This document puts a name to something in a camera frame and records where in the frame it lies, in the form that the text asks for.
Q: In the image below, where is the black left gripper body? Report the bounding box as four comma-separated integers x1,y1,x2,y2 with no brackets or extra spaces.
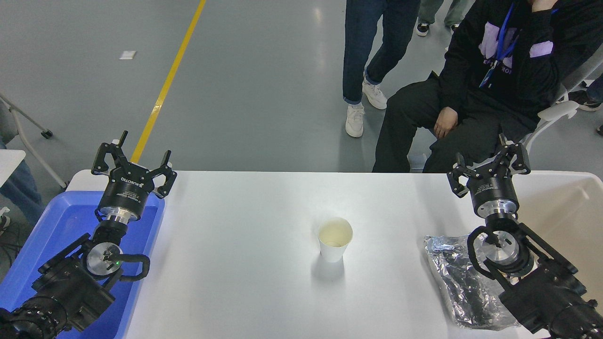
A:
98,161,157,222

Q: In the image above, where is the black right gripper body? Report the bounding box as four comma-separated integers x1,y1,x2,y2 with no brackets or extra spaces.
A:
470,171,520,216

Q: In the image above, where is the white paper cup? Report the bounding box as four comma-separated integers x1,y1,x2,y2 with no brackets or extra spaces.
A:
317,217,353,263

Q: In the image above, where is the seated person's right hand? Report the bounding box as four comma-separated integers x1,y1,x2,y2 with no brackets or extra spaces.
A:
433,106,459,140

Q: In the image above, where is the white chair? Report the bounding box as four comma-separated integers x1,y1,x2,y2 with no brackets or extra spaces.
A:
518,45,603,156

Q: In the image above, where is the large pale bin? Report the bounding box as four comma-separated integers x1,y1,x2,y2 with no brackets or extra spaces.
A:
493,170,603,311

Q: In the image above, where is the blue plastic tray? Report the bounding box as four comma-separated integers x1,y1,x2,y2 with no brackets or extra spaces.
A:
0,190,165,339

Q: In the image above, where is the crumpled silver foil tray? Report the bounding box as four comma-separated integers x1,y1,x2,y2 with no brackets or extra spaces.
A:
423,234,521,331

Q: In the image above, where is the small white table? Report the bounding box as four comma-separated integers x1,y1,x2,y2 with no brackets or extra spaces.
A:
0,150,26,186

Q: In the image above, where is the seated person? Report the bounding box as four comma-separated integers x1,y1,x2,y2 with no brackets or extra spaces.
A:
372,0,603,173

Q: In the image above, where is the standing person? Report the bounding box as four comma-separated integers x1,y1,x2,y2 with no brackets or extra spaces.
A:
342,0,421,138

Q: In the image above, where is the grey wheeled frame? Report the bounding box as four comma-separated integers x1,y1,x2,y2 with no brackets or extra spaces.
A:
0,92,69,190

